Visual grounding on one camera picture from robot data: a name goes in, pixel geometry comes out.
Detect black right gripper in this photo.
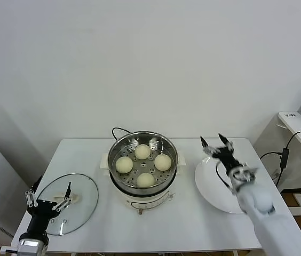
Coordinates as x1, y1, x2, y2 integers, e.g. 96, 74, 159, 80
200, 133, 241, 174

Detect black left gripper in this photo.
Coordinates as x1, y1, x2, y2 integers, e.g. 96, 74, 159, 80
24, 175, 72, 235

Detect round glass pot lid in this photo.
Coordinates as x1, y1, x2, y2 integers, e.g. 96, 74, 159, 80
34, 173, 99, 236

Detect white steamed baozi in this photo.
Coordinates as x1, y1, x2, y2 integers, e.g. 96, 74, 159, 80
154, 154, 172, 172
136, 172, 156, 189
115, 156, 134, 174
134, 144, 151, 160

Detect perforated steel steamer basket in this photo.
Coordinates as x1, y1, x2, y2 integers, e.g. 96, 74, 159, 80
107, 130, 179, 191

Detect round white plate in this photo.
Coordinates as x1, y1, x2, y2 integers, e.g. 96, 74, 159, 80
195, 156, 247, 214

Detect black power adapter block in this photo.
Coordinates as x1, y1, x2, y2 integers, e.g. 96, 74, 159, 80
280, 148, 290, 169

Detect white side desk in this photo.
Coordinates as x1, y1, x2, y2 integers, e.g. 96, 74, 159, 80
254, 110, 301, 233

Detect white electric cooker base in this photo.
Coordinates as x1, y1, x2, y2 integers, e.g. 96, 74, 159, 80
100, 149, 187, 215

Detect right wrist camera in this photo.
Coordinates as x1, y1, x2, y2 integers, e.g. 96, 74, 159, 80
229, 164, 259, 189

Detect black adapter cable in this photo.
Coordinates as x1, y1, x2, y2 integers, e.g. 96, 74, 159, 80
259, 130, 301, 188

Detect black cooker power cable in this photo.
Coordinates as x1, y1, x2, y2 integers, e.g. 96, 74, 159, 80
111, 127, 133, 141

